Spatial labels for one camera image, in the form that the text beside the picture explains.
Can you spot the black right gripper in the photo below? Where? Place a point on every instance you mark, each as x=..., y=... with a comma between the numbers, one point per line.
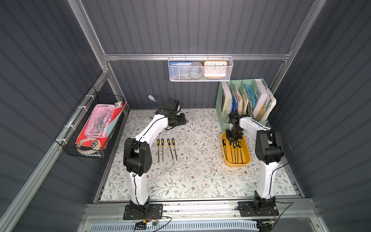
x=234, y=137

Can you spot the white book in organizer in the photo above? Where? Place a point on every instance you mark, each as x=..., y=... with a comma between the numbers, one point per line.
x=265, y=101

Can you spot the black wire wall basket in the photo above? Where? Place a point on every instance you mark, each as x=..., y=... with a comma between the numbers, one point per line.
x=73, y=128

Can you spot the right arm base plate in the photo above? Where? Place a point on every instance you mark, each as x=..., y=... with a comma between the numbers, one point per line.
x=256, y=208

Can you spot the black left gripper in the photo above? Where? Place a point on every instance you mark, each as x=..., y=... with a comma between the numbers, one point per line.
x=179, y=118

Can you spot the yellow plastic storage tray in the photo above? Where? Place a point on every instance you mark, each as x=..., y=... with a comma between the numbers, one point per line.
x=245, y=153

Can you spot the blue box in mesh basket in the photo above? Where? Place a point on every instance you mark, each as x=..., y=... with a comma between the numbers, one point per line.
x=179, y=69

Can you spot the red folder in basket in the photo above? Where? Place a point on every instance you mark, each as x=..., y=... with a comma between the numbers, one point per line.
x=90, y=143

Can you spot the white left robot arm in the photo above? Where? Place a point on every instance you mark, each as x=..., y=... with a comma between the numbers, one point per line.
x=137, y=151

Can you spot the grey tape roll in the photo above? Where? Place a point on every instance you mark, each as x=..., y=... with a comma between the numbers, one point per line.
x=196, y=70

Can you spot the white mesh wall basket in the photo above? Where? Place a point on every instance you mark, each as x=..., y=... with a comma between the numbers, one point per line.
x=202, y=59

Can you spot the yellow white clock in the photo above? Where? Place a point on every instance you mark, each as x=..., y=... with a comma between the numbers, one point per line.
x=215, y=69

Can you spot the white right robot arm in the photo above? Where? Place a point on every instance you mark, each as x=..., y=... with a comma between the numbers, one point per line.
x=268, y=150

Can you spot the green file organizer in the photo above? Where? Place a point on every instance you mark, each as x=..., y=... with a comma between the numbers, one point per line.
x=235, y=96

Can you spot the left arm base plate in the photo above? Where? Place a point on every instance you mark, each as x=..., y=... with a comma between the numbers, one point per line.
x=147, y=211

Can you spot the pink plastic tool case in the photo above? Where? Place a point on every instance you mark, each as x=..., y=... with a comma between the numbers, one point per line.
x=99, y=119

